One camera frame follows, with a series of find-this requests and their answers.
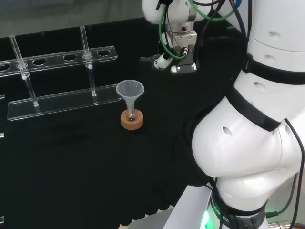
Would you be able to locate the thin black base cable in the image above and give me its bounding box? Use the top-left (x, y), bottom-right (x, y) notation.
top-left (266, 118), bottom-right (305, 229)

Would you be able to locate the brown cork ring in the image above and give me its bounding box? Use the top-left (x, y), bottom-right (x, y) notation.
top-left (120, 110), bottom-right (144, 131)

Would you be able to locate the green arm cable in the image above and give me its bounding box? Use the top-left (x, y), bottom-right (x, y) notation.
top-left (158, 0), bottom-right (239, 60)

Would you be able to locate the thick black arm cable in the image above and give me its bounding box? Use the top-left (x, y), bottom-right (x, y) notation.
top-left (195, 0), bottom-right (250, 70)

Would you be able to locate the black bench cloth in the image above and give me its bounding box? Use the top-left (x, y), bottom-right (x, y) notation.
top-left (0, 18), bottom-right (253, 229)

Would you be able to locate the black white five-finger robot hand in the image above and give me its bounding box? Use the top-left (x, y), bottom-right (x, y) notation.
top-left (139, 54), bottom-right (172, 71)

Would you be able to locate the clear acrylic funnel stand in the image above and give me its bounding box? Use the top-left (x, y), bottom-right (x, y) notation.
top-left (0, 25), bottom-right (123, 122)

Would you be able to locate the clear plastic funnel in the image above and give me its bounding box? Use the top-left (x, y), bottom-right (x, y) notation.
top-left (115, 80), bottom-right (145, 113)

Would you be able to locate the small round-bottom glass flask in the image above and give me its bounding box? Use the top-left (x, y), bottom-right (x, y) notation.
top-left (125, 108), bottom-right (139, 122)

